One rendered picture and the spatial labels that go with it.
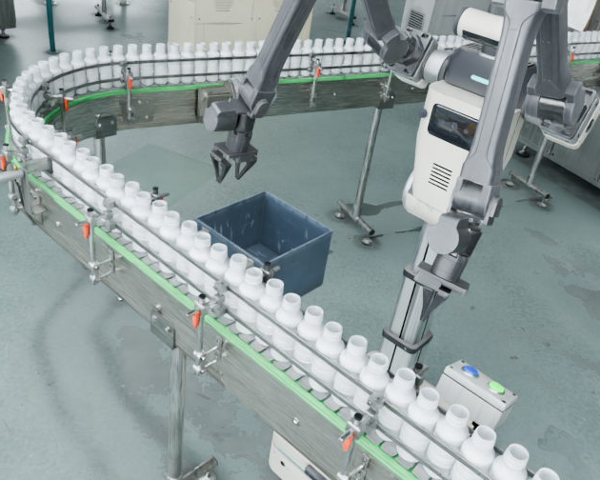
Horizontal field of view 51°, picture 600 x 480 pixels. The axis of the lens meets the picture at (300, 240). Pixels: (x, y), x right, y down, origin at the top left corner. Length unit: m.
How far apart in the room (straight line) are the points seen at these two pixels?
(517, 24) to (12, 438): 2.20
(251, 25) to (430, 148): 3.95
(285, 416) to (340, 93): 2.10
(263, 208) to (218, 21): 3.35
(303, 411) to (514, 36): 0.86
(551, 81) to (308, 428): 0.89
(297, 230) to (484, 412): 1.01
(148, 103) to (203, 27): 2.59
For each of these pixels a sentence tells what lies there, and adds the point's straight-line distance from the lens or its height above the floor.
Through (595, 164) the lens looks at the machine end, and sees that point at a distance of 5.02.
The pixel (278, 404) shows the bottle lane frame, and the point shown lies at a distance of 1.49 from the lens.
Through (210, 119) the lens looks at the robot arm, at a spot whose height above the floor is 1.40.
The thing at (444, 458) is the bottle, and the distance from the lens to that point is 1.28.
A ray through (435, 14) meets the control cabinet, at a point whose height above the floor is 0.51.
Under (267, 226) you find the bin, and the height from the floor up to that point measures 0.82.
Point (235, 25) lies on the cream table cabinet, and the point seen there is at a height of 0.57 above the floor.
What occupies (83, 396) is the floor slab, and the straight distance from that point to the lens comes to 2.75.
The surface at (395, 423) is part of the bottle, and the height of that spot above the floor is 1.06.
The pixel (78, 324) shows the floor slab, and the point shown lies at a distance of 3.06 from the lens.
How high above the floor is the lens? 2.01
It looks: 33 degrees down
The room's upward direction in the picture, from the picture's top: 9 degrees clockwise
